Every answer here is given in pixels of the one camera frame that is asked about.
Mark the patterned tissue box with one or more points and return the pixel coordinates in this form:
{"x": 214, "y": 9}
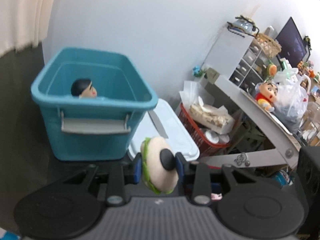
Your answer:
{"x": 215, "y": 119}

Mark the computer monitor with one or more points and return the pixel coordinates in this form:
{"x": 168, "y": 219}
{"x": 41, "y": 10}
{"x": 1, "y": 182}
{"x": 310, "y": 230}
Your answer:
{"x": 291, "y": 42}

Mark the clear plastic bag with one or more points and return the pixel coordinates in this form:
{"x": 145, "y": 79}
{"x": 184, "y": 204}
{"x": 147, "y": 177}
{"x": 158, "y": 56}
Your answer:
{"x": 292, "y": 99}

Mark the white drawer organizer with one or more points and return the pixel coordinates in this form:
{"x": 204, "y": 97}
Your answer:
{"x": 234, "y": 55}

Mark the blue green small toy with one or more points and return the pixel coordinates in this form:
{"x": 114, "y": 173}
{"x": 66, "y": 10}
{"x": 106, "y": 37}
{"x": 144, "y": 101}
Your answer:
{"x": 198, "y": 71}

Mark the teal plastic storage bin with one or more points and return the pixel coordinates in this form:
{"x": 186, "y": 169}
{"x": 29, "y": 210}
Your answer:
{"x": 91, "y": 129}

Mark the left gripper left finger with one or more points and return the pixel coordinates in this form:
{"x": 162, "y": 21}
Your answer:
{"x": 119, "y": 176}

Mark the woven wicker basket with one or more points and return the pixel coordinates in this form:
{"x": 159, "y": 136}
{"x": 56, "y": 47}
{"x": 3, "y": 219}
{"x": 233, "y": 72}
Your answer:
{"x": 270, "y": 47}

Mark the red plastic basket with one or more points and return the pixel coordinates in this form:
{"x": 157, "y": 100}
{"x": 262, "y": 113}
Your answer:
{"x": 206, "y": 147}

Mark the white bin lid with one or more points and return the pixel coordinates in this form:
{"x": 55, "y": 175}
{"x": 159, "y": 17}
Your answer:
{"x": 162, "y": 121}

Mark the Shin-chan plush red shirt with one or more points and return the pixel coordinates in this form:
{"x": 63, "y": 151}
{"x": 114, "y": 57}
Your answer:
{"x": 266, "y": 95}

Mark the Shin-chan figure teal pajamas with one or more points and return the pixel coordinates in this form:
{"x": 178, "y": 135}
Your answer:
{"x": 83, "y": 88}

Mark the plush burger toy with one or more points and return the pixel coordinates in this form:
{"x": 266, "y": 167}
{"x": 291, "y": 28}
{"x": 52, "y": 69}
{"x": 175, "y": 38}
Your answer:
{"x": 159, "y": 165}

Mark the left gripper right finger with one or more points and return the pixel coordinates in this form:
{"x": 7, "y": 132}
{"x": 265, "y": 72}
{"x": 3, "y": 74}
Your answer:
{"x": 196, "y": 179}

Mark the white desk shelf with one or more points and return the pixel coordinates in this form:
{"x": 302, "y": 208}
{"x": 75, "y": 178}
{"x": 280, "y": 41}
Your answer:
{"x": 285, "y": 148}

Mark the cream curtain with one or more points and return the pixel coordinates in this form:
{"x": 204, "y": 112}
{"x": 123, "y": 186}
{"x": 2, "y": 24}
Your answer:
{"x": 24, "y": 23}

